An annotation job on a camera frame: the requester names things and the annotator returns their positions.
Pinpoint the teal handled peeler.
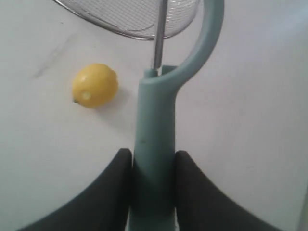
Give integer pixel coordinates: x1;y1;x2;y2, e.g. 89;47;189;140
128;0;224;231

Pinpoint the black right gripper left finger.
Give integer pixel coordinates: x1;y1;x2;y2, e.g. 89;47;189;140
21;148;132;231

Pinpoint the oval wire mesh basket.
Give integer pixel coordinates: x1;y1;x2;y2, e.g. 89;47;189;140
57;0;203;40

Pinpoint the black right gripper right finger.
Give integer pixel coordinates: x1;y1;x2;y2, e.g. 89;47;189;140
173;150;308;231

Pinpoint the yellow lemon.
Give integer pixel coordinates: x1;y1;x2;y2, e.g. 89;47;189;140
72;63;119;108

